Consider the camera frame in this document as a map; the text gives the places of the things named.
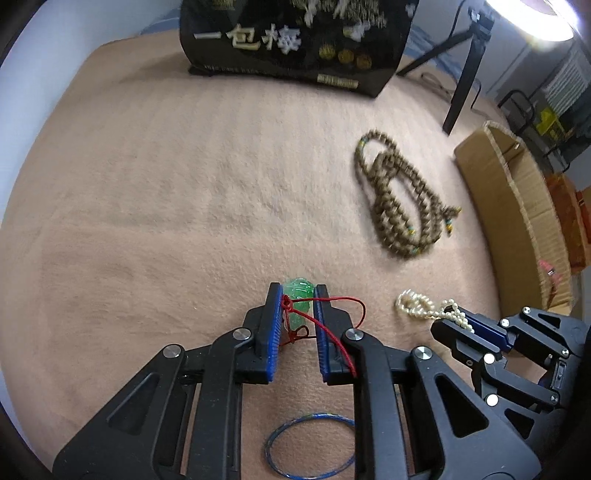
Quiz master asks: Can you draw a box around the cardboard box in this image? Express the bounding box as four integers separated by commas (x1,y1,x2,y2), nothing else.
454,121,574,319

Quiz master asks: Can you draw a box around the black chair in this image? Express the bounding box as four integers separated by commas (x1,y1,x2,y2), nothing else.
498,90,536,136

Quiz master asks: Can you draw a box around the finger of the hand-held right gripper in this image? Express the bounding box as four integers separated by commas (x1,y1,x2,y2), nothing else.
463,306,591,361
431,319,560,412

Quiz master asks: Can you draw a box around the tan blanket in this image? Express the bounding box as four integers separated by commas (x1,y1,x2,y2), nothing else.
0,37,555,480

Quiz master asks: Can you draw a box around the brown wooden bead necklace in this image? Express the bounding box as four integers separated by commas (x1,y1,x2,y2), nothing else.
354,130,462,260

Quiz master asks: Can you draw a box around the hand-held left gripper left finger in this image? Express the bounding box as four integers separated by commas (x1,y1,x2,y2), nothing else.
53,282,283,480

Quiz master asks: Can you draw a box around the pink item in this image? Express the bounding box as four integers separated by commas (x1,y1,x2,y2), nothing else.
538,260,561,288

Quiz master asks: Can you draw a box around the black tripod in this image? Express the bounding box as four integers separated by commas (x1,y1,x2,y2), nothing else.
396,9,497,136

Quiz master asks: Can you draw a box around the ring light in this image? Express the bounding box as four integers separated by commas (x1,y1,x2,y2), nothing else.
485,0,583,40

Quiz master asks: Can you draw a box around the white pearl necklace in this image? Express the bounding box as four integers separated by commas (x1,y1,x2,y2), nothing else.
396,289,476,334

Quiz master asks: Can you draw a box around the black printed bag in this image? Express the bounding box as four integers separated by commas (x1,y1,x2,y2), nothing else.
179,0,420,99

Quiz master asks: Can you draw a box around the yellow box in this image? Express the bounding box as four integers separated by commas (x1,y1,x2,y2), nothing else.
536,108,567,139

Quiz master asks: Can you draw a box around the thin blue bangle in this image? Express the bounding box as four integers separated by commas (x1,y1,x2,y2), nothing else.
264,412,357,477

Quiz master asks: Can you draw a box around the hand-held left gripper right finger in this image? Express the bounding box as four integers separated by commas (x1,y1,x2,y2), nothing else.
314,285,542,480

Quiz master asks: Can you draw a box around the white radiator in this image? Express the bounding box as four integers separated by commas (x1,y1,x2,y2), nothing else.
545,50,591,116

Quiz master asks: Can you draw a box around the green pendant with red cord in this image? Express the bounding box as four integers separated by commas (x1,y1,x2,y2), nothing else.
281,276,366,380

